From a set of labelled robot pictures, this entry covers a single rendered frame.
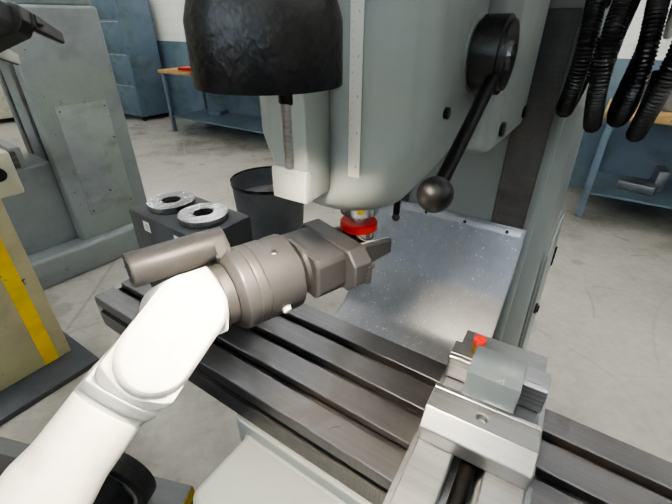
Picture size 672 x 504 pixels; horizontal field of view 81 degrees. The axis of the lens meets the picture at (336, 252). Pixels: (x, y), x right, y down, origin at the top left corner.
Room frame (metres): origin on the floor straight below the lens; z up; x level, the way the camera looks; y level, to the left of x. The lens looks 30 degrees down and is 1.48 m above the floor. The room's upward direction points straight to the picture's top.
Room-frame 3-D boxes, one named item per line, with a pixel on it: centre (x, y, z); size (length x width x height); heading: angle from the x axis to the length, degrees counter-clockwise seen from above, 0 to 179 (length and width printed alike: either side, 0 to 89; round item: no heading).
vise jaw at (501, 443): (0.29, -0.17, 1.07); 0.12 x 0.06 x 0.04; 59
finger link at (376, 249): (0.42, -0.05, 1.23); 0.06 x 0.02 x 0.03; 128
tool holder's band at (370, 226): (0.45, -0.03, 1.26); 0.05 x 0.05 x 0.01
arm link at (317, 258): (0.39, 0.04, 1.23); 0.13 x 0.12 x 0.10; 38
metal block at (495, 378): (0.34, -0.19, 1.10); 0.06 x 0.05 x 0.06; 59
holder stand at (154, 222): (0.69, 0.28, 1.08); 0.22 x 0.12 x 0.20; 53
